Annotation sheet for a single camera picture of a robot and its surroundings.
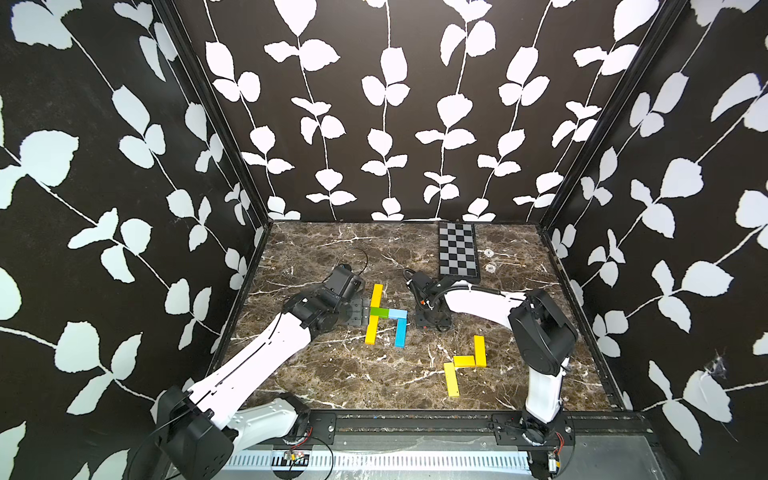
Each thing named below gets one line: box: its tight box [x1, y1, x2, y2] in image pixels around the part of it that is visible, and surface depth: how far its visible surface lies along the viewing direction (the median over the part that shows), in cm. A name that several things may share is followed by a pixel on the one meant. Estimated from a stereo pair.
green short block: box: [369, 307, 389, 319], surface depth 97 cm
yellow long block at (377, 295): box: [370, 283, 385, 308], surface depth 100 cm
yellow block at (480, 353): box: [473, 335, 487, 368], surface depth 88 cm
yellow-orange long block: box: [365, 314, 380, 345], surface depth 92 cm
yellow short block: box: [453, 355, 475, 367], surface depth 86 cm
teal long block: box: [395, 318, 407, 348], surface depth 92 cm
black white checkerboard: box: [438, 221, 480, 284], surface depth 110 cm
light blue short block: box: [388, 308, 408, 319], surface depth 95 cm
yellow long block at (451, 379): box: [443, 362, 460, 398], surface depth 83 cm
